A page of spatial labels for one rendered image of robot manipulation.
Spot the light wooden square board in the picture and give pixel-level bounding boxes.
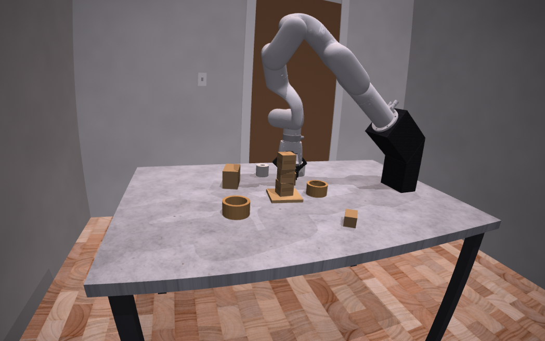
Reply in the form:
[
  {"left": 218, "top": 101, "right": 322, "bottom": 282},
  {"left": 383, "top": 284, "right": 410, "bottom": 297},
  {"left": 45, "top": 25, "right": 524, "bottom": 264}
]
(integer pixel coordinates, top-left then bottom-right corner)
[{"left": 266, "top": 188, "right": 303, "bottom": 203}]

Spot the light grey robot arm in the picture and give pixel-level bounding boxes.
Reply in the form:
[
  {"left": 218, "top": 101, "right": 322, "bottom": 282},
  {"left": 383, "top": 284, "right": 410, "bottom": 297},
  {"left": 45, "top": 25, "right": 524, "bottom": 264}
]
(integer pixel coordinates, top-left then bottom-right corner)
[{"left": 261, "top": 13, "right": 398, "bottom": 142}]

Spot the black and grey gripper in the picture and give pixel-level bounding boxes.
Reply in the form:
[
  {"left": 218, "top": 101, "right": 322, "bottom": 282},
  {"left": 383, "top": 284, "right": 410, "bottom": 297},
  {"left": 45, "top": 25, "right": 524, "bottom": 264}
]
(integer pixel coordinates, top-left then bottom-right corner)
[{"left": 272, "top": 140, "right": 307, "bottom": 180}]

